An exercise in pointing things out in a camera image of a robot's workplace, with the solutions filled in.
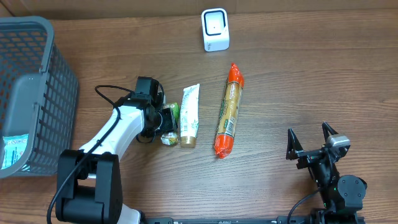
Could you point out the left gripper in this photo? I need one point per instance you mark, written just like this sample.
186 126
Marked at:
171 124

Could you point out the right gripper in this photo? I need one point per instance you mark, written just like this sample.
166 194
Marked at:
309 156

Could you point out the green juice carton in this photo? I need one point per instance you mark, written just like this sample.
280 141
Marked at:
171 138

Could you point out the white cosmetic tube gold cap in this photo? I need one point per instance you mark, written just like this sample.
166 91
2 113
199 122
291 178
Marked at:
189 116

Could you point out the orange biscuit roll package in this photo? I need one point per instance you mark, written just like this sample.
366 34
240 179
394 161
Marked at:
228 119

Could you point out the teal wet wipes pack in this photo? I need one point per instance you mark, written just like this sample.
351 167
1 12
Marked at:
14 148

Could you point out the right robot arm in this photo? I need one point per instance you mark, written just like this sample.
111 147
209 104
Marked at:
342 196

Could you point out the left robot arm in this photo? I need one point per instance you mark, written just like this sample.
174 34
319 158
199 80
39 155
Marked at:
89 188

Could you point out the white barcode scanner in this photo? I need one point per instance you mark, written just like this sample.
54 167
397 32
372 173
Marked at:
215 29

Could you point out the grey plastic shopping basket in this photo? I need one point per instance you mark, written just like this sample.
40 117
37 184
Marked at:
39 95

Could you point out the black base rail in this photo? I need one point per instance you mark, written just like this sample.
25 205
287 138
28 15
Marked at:
278 220

